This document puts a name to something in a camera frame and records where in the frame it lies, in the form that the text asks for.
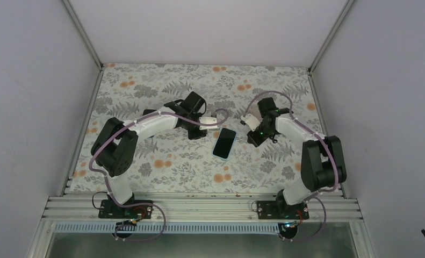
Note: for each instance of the right aluminium frame post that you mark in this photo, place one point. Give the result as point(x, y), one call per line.
point(330, 36)

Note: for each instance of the beige phone case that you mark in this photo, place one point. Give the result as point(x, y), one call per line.
point(256, 113)

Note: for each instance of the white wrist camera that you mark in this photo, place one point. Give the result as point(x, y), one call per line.
point(251, 121)
point(208, 123)

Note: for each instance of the light-blue slotted cable duct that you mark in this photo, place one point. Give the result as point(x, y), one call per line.
point(169, 228)

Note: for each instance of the floral patterned table mat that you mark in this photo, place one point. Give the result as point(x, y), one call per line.
point(169, 161)

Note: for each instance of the aluminium front rail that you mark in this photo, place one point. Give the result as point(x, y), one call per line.
point(202, 208)

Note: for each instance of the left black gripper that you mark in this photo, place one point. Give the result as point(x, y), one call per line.
point(192, 135)

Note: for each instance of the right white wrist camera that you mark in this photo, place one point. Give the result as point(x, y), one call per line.
point(251, 121)

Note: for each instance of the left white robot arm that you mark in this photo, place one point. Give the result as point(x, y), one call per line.
point(114, 149)

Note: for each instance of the black phone light-blue case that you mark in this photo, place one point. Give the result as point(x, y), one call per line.
point(224, 144)

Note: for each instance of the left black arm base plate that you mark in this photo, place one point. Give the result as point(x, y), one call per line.
point(110, 210)

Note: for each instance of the left aluminium frame post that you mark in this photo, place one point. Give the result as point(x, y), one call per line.
point(82, 32)

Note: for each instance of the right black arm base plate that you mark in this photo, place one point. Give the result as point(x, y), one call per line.
point(273, 210)

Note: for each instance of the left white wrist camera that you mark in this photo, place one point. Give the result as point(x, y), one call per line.
point(208, 123)

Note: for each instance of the aluminium frame post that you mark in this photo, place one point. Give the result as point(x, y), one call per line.
point(330, 36)
point(82, 32)

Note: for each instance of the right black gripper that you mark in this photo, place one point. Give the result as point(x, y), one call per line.
point(252, 139)

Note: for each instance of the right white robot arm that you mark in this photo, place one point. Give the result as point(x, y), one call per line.
point(322, 166)

